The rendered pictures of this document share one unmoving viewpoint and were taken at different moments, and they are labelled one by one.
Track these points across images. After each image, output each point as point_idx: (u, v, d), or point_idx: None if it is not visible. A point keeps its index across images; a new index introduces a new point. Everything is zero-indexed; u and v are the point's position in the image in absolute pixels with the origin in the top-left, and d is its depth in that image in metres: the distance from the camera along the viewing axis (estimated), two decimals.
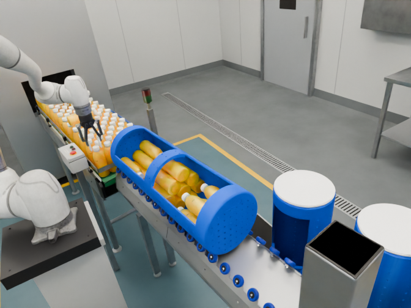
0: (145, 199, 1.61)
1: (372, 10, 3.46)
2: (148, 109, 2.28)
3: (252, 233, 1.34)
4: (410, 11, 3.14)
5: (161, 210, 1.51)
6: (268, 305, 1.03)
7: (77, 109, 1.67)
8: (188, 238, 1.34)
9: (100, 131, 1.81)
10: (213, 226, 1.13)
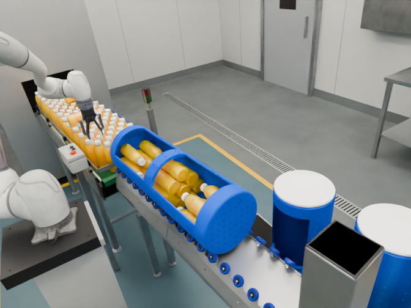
0: (145, 199, 1.61)
1: (372, 10, 3.46)
2: (148, 109, 2.28)
3: (252, 233, 1.34)
4: (410, 11, 3.14)
5: (161, 210, 1.51)
6: (268, 305, 1.03)
7: (80, 103, 1.73)
8: (188, 238, 1.34)
9: (101, 125, 1.88)
10: (213, 225, 1.13)
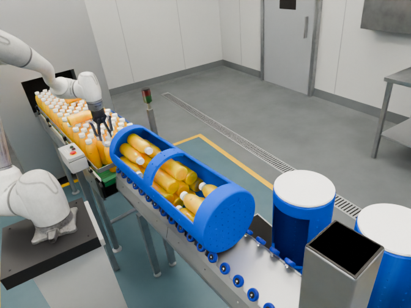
0: (146, 200, 1.60)
1: (372, 10, 3.46)
2: (148, 109, 2.28)
3: (252, 233, 1.33)
4: (410, 11, 3.14)
5: (161, 212, 1.50)
6: (268, 305, 1.03)
7: (90, 104, 1.70)
8: (189, 238, 1.34)
9: (111, 127, 1.85)
10: (211, 224, 1.14)
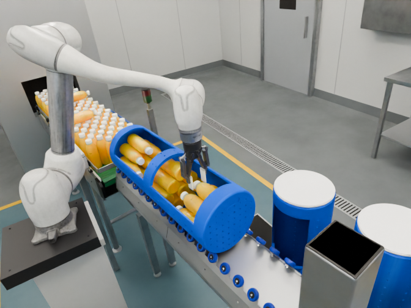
0: (146, 200, 1.60)
1: (372, 10, 3.46)
2: (148, 109, 2.28)
3: (252, 233, 1.33)
4: (410, 11, 3.14)
5: (161, 212, 1.50)
6: (268, 305, 1.03)
7: (188, 134, 1.14)
8: (189, 238, 1.34)
9: (207, 162, 1.30)
10: (211, 224, 1.14)
